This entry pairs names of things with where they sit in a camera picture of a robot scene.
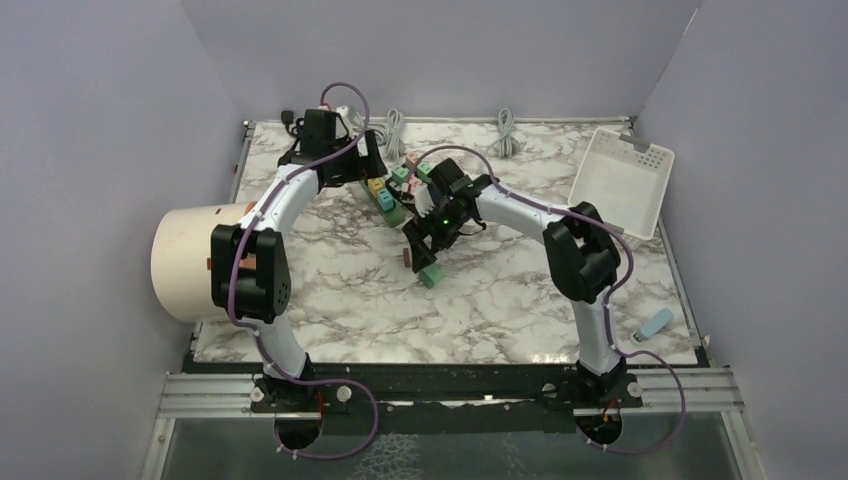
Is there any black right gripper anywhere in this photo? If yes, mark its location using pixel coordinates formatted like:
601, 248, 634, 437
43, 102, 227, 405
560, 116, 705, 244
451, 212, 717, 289
402, 203, 470, 273

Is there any green power strip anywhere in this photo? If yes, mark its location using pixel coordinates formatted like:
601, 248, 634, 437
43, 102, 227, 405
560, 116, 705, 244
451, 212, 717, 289
360, 178, 406, 228

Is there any light green charger plug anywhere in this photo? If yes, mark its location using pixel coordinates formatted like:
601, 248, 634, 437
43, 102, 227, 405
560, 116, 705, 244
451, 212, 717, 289
390, 165, 410, 185

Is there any green USB charger plug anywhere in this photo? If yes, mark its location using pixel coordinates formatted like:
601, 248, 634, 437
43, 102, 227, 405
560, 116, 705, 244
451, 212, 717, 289
417, 264, 445, 289

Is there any white power strip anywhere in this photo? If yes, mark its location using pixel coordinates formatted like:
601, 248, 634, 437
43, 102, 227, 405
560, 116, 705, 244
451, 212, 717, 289
458, 218, 487, 236

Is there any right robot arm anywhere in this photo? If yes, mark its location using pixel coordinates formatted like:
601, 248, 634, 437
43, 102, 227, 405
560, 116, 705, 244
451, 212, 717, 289
402, 159, 626, 407

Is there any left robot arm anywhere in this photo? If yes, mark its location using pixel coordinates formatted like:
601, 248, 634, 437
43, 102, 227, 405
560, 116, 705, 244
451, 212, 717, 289
210, 109, 387, 411

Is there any teal blue charger plug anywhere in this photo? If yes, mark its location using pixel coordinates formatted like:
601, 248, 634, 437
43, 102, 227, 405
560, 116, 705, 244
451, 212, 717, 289
375, 190, 395, 213

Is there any yellow charger plug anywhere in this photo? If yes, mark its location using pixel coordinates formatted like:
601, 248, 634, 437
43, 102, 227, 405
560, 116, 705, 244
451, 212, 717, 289
366, 178, 385, 197

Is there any light blue charger plug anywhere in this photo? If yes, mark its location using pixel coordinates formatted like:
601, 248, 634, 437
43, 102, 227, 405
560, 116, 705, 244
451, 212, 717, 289
631, 308, 674, 343

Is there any white plastic basket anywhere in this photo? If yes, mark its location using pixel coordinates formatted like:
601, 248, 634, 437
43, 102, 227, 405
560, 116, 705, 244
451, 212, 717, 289
568, 127, 675, 241

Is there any cream cylindrical drum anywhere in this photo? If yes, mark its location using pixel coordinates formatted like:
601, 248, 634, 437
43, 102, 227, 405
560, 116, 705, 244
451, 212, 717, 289
150, 202, 254, 323

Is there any black power cord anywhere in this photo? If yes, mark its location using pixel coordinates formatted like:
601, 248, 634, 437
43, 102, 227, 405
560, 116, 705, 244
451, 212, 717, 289
280, 109, 309, 140

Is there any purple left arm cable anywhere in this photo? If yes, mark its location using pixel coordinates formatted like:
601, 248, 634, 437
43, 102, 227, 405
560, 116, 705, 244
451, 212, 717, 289
225, 82, 381, 463

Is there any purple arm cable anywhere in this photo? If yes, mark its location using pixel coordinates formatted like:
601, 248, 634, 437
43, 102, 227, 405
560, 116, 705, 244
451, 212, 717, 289
225, 82, 381, 463
413, 145, 689, 458

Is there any grey coiled cable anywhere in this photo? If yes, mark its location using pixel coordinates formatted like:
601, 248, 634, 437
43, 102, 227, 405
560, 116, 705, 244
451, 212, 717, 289
360, 108, 409, 160

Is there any grey power strip cable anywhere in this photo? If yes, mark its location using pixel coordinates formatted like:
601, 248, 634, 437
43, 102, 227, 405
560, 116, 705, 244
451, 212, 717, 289
488, 108, 519, 159

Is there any aluminium front rail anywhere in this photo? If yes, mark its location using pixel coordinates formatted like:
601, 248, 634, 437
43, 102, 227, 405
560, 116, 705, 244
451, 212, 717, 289
157, 366, 745, 420

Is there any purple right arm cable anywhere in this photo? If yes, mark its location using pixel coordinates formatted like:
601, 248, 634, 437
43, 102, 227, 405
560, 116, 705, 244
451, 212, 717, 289
413, 145, 689, 458

